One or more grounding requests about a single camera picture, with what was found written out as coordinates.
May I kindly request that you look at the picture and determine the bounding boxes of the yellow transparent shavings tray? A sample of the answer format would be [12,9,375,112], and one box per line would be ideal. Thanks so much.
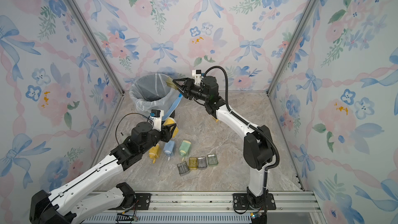
[188,157,198,171]

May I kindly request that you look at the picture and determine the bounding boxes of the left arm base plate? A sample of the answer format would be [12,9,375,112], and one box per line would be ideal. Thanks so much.
[110,193,152,211]

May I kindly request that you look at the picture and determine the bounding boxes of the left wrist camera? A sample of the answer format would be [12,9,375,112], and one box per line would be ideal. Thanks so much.
[150,110,164,131]

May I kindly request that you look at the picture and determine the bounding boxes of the right corner aluminium post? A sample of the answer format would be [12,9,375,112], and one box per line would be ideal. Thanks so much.
[267,0,319,97]

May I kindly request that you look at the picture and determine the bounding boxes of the clear trash bag blue band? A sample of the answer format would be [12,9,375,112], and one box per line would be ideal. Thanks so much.
[129,73,184,122]

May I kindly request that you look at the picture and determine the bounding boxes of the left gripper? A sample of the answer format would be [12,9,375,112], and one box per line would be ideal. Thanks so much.
[141,121,177,155]

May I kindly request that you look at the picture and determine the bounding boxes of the green transparent shavings tray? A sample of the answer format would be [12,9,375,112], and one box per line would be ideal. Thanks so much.
[207,154,219,167]

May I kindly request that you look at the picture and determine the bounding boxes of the black trash bin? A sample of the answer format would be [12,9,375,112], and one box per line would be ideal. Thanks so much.
[162,111,175,121]

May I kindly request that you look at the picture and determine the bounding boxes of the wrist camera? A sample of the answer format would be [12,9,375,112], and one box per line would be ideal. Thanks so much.
[150,110,164,131]
[192,69,203,85]

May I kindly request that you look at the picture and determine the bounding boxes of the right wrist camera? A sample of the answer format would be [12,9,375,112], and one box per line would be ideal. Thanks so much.
[192,69,203,85]

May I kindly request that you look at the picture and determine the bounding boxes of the blue pencil sharpener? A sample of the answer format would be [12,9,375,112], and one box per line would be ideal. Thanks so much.
[163,140,176,161]

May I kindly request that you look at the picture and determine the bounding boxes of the clear blue sharpener tray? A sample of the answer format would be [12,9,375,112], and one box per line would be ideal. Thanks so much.
[197,157,208,170]

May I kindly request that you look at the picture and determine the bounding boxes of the dark shavings tray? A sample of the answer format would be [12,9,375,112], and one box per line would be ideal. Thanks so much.
[177,161,190,176]

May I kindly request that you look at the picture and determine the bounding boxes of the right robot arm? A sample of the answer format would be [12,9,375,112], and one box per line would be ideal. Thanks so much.
[173,76,280,210]

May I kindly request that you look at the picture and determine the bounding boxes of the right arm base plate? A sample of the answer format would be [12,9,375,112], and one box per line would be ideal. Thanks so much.
[232,191,276,211]

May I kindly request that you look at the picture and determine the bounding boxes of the corner aluminium post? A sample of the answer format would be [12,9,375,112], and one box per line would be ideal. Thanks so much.
[267,0,319,97]
[64,0,124,95]

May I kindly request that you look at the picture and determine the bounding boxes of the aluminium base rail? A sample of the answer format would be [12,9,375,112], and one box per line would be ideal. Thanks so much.
[81,191,326,224]

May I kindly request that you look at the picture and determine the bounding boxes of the green pencil sharpener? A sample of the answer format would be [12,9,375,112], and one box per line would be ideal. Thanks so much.
[179,140,192,161]
[123,136,131,143]

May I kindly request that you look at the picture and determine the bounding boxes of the left corner aluminium post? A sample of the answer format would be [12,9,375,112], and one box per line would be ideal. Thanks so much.
[64,0,124,95]

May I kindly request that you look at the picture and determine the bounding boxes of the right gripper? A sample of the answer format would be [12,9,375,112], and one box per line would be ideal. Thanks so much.
[175,78,211,104]

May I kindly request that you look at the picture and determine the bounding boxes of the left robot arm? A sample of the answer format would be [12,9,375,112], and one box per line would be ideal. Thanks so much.
[29,122,178,224]

